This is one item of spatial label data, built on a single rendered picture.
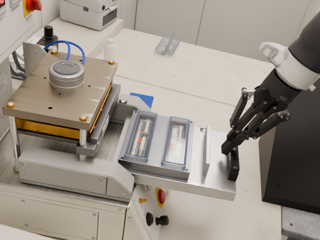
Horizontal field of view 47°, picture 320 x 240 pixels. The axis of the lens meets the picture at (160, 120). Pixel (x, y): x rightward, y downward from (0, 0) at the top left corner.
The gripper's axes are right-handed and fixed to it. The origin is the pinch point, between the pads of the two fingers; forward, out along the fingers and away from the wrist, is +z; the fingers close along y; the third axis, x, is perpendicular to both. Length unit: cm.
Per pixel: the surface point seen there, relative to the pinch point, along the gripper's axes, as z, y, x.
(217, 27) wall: 58, 42, 246
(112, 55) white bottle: 34, -32, 70
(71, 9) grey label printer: 40, -59, 103
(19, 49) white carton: 42, -65, 56
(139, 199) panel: 18.8, -13.8, -11.7
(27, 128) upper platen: 15.4, -43.7, -9.1
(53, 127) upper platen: 11.8, -38.9, -9.2
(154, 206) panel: 25.4, -7.2, -5.7
